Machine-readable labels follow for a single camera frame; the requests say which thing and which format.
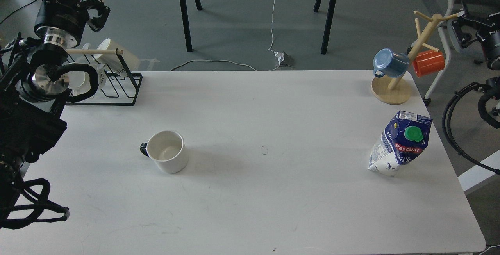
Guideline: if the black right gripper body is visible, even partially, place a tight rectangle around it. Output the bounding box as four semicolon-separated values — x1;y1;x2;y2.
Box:
476;24;500;70

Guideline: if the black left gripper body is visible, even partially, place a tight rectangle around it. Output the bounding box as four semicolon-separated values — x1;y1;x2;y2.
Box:
34;0;98;39

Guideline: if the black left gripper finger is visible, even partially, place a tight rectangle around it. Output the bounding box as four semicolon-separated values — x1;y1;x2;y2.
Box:
81;0;111;32

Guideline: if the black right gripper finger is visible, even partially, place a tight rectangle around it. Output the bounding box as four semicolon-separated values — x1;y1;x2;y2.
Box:
451;12;500;48

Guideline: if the blue white milk carton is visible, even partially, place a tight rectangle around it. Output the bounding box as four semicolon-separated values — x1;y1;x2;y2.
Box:
368;110;433;177

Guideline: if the white mug black handle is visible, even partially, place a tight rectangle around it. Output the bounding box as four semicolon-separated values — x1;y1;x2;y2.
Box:
139;130;189;174

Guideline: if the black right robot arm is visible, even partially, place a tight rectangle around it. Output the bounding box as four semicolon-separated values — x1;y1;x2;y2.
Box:
441;12;500;175

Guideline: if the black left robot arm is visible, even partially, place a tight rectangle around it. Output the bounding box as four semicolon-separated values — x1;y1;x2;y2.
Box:
0;0;110;230

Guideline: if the orange plastic cup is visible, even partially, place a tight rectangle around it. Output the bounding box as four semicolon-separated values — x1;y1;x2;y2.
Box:
412;50;445;77

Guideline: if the blue plastic cup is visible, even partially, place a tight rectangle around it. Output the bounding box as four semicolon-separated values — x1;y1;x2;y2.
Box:
373;48;410;78

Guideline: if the cream mug on rack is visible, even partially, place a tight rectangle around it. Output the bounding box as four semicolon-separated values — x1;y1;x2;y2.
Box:
93;38;139;75

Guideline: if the grey office chair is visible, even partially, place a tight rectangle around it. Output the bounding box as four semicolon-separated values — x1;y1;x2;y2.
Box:
423;0;500;106

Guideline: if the white mug on rack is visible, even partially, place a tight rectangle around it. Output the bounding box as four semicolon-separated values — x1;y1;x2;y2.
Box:
67;64;107;96

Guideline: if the wooden mug tree stand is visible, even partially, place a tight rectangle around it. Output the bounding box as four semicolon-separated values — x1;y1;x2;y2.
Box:
370;11;464;104

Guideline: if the black table leg left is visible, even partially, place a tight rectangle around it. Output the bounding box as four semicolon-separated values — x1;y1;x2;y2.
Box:
175;0;203;52

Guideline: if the black table leg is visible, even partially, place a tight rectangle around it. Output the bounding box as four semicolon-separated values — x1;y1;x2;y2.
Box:
175;0;203;52
313;0;336;55

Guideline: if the black table leg right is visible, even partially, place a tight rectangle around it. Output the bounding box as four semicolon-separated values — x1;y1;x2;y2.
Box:
313;0;336;55

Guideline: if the white power plug adapter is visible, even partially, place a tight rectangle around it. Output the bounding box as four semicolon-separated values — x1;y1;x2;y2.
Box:
274;52;293;68

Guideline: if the black wire dish rack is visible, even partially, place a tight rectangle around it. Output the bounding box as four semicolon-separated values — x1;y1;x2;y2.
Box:
66;49;143;106

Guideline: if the white floor cable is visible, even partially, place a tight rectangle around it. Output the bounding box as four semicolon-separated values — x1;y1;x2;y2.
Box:
171;0;291;71

